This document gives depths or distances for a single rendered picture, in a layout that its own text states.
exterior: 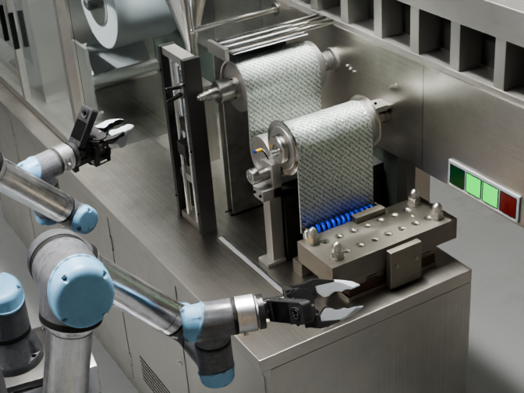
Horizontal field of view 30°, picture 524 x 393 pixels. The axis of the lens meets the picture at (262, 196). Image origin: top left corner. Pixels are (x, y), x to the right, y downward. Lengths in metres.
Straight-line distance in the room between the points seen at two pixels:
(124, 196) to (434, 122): 1.08
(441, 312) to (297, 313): 0.84
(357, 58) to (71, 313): 1.29
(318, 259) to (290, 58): 0.58
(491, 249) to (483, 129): 2.10
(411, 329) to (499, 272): 1.72
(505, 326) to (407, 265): 1.48
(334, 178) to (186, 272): 0.48
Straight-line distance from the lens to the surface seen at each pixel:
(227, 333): 1.97
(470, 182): 2.47
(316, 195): 2.56
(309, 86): 2.73
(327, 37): 2.84
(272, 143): 2.52
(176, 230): 2.89
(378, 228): 2.58
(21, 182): 2.41
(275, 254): 2.67
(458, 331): 2.75
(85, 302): 1.76
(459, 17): 2.36
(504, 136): 2.33
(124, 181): 3.20
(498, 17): 2.26
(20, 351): 2.55
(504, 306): 4.09
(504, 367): 3.78
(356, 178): 2.62
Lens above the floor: 2.36
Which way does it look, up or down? 29 degrees down
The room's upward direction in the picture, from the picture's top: 4 degrees counter-clockwise
